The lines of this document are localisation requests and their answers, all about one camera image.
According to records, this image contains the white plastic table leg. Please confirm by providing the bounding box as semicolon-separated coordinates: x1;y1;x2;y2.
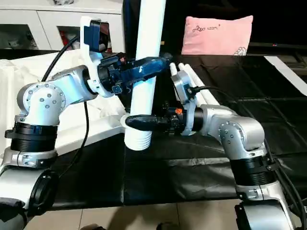
169;62;179;77
124;0;166;151
183;63;220;106
177;62;207;106

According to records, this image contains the white plastic table top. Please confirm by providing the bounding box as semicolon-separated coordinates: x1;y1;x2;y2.
0;49;131;158

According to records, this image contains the pink pillow with print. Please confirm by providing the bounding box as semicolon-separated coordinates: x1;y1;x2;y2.
181;15;254;56

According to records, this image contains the red and white carton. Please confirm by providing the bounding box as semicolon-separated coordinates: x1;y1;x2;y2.
59;30;70;45

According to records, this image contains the black work mat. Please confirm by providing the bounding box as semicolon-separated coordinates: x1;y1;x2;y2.
0;49;307;211

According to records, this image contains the white cabinet with glass doors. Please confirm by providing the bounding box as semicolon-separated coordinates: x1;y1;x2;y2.
0;0;125;51

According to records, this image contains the white flat board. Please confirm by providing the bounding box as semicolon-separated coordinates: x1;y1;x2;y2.
263;55;307;98

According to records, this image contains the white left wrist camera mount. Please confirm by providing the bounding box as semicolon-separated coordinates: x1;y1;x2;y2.
80;16;113;98

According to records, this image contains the black left wrist camera cable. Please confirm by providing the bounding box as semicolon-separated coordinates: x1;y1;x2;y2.
42;35;90;179

